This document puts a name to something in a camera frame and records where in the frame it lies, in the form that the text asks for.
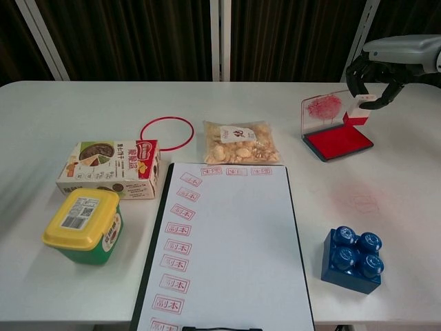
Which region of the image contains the right robot hand grey black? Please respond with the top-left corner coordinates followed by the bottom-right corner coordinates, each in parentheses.
top-left (346, 34), bottom-right (441, 111)

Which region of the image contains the red white stamp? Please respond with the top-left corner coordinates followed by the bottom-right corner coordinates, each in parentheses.
top-left (344, 93), bottom-right (370, 127)

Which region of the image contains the food carton box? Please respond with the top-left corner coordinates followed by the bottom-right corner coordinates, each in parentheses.
top-left (55, 139), bottom-right (161, 201)

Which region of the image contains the red ink pad clear lid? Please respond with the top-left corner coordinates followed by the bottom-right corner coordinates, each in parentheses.
top-left (300, 88), bottom-right (376, 162)

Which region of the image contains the clear bag of snacks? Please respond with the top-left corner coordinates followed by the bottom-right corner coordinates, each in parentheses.
top-left (201, 119), bottom-right (285, 165)

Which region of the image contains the blue building block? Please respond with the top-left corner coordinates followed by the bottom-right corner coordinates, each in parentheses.
top-left (320, 225), bottom-right (385, 294)

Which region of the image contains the white stamped paper sheet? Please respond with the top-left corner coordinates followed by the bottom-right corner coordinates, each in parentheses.
top-left (136, 163), bottom-right (315, 331)

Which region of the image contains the dark brown curtain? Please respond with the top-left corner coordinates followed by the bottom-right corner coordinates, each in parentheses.
top-left (0, 0), bottom-right (441, 87)

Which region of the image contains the black clipboard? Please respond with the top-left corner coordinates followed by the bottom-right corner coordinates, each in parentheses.
top-left (130, 162), bottom-right (316, 331)

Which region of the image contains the green container yellow lid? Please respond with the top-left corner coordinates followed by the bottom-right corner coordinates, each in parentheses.
top-left (41, 188), bottom-right (124, 266)

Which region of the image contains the white slanted frame post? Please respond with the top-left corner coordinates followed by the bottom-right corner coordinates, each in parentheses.
top-left (340, 0), bottom-right (380, 83)
top-left (15, 0), bottom-right (70, 82)

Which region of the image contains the white upright frame post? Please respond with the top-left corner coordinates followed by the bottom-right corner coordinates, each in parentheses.
top-left (209, 0), bottom-right (232, 83)

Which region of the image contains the red cord ring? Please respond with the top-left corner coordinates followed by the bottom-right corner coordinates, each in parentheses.
top-left (140, 117), bottom-right (195, 152)

